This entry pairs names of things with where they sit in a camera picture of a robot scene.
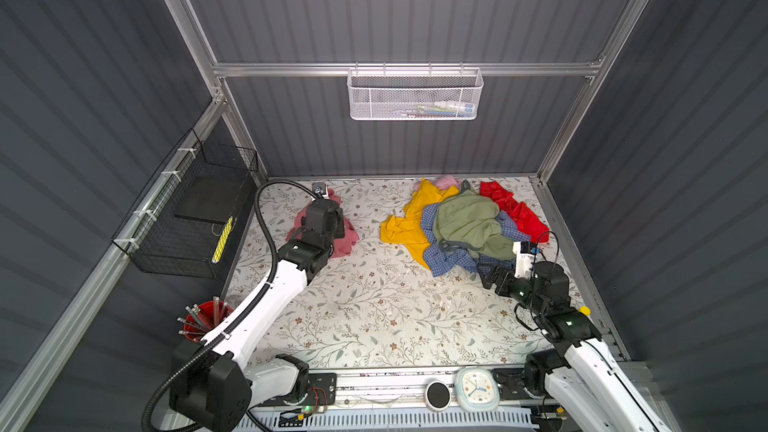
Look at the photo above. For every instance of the blue checkered cloth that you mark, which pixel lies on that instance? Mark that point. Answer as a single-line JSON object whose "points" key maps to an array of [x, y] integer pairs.
{"points": [[441, 263]]}

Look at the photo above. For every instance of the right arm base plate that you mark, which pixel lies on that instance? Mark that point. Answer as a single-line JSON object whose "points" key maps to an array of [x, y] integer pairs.
{"points": [[510, 382]]}

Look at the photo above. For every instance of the yellow cloth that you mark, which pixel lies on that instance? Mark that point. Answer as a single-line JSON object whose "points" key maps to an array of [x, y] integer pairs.
{"points": [[407, 230]]}

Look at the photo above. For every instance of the light pink cloth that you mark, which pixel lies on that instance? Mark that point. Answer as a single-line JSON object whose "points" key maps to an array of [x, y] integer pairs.
{"points": [[445, 182]]}

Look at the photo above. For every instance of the yellow marker pen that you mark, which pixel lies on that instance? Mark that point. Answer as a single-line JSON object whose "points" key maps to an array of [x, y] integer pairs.
{"points": [[222, 241]]}

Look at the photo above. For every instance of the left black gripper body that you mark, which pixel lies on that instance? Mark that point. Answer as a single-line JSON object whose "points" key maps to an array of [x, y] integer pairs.
{"points": [[338, 232]]}

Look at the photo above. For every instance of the dusty pink ribbed cloth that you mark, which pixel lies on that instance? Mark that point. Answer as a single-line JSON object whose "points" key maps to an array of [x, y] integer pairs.
{"points": [[342, 247]]}

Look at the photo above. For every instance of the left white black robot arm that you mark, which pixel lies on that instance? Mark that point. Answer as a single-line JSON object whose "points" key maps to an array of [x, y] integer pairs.
{"points": [[210, 385]]}

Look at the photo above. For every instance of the grey cloth with loop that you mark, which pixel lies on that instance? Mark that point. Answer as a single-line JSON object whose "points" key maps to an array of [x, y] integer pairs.
{"points": [[451, 246]]}

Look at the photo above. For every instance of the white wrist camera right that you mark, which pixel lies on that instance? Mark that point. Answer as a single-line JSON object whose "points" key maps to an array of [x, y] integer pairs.
{"points": [[525, 254]]}

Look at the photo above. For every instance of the white vented front panel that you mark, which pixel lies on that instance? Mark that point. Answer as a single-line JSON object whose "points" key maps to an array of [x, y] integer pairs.
{"points": [[394, 419]]}

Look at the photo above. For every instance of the red cup with pens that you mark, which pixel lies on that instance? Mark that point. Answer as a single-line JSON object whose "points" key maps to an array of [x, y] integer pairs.
{"points": [[203, 318]]}

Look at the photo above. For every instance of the white wire mesh basket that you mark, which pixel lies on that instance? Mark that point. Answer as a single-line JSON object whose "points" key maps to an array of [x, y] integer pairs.
{"points": [[414, 93]]}

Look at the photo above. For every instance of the round black white timer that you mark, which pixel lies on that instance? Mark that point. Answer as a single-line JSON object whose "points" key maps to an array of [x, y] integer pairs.
{"points": [[437, 396]]}

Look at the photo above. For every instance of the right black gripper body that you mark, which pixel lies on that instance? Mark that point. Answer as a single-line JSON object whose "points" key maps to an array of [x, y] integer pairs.
{"points": [[519, 289]]}

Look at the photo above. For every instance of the green cloth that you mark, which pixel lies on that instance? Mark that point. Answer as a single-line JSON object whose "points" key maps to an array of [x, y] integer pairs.
{"points": [[470, 217]]}

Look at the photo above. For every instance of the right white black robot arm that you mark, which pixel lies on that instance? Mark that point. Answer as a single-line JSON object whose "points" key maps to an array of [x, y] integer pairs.
{"points": [[578, 370]]}

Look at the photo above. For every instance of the black wire basket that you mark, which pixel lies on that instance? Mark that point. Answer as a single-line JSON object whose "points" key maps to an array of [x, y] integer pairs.
{"points": [[176, 232]]}

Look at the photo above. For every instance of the red cloth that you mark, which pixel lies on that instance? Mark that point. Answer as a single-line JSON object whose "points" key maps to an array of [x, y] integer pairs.
{"points": [[525, 220]]}

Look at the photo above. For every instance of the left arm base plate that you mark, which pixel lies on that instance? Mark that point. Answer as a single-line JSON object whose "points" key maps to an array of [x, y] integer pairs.
{"points": [[316, 390]]}

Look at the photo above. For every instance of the light blue square clock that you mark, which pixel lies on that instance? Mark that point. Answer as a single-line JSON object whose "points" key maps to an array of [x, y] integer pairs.
{"points": [[476, 390]]}

